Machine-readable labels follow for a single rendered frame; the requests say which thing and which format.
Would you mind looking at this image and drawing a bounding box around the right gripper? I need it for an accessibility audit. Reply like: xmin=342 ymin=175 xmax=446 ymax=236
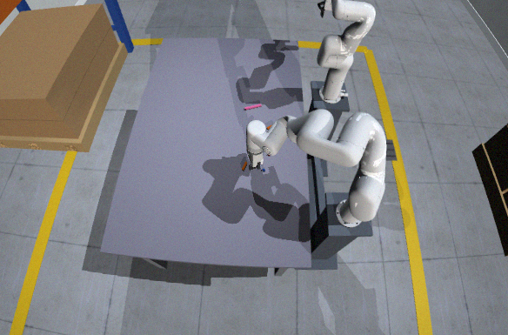
xmin=317 ymin=0 xmax=332 ymax=18

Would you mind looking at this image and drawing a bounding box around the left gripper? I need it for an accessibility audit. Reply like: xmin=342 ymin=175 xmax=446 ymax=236
xmin=246 ymin=146 xmax=264 ymax=169

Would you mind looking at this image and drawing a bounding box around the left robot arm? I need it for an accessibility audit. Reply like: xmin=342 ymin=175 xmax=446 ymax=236
xmin=246 ymin=109 xmax=386 ymax=227

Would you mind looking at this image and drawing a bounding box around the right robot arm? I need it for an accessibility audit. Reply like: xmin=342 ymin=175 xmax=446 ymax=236
xmin=317 ymin=0 xmax=376 ymax=104

